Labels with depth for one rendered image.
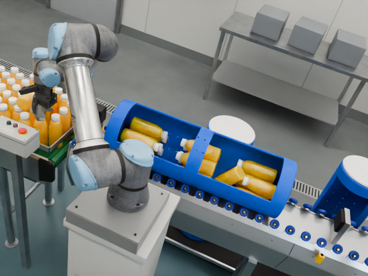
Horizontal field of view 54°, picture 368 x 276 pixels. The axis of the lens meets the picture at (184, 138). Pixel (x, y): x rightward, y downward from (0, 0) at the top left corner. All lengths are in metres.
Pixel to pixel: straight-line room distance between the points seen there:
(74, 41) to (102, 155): 0.36
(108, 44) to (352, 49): 3.12
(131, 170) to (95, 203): 0.21
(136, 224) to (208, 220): 0.63
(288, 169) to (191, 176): 0.43
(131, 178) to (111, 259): 0.34
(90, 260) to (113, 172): 0.44
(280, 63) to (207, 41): 1.01
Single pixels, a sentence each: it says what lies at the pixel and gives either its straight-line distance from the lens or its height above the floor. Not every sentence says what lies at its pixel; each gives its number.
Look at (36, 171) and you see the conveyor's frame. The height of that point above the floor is 0.81.
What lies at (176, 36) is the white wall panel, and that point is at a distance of 5.19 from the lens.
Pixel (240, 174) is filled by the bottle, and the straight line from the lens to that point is 1.68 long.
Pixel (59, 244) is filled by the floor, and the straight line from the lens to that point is 2.67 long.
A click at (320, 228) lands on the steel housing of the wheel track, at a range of 1.94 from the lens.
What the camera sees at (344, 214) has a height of 1.08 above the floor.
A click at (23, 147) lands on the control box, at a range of 1.74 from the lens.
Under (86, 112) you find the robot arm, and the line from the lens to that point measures 1.15.
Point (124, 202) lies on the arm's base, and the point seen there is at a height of 1.25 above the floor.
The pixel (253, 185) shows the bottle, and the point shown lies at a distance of 1.67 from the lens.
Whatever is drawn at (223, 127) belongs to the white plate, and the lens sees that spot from 2.10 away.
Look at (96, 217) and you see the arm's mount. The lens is 1.26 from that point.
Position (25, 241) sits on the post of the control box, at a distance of 2.37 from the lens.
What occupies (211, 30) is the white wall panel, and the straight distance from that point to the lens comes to 4.99.
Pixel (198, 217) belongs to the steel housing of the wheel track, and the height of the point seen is 0.85.
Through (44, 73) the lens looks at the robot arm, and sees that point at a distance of 1.58.
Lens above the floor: 2.20
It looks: 37 degrees down
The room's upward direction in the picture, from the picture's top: 15 degrees clockwise
